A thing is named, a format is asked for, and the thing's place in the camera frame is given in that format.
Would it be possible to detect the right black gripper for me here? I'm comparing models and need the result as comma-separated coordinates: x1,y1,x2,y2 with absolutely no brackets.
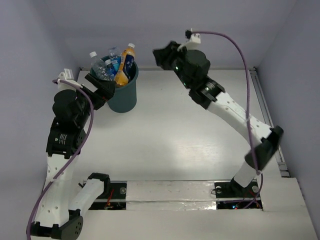
152,40,193,90

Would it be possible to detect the clear bottle dark blue label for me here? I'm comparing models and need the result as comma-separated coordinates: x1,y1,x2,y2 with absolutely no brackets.
105,59,117,78

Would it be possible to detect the orange juice bottle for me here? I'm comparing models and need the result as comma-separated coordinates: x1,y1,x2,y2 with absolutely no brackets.
115,43,136,87

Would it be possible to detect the clear bottle light blue label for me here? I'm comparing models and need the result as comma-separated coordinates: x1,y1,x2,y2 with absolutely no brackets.
108,46,122,71

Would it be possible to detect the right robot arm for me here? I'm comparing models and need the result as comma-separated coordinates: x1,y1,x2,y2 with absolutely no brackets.
152,41,284,196

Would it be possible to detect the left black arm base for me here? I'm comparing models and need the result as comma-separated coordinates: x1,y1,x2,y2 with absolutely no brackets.
89,181,127,210

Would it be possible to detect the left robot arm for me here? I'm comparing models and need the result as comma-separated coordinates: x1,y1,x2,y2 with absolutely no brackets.
26,74,116,240

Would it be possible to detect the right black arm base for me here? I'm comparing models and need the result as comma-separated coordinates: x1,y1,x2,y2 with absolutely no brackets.
210,180,263,210

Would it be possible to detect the dark teal plastic bin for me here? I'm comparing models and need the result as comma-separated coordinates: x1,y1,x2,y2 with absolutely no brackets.
90,57,139,113

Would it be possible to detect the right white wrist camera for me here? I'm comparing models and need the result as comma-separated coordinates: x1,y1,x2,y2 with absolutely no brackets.
177,28,201,52

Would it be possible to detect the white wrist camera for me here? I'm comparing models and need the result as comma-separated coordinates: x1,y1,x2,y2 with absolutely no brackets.
52,68,83,91
177,28,201,52

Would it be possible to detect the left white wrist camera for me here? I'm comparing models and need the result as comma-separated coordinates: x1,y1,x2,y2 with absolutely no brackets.
52,68,83,91

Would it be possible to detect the right aluminium rail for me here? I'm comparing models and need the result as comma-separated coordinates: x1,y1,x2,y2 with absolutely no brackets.
249,67,291,178

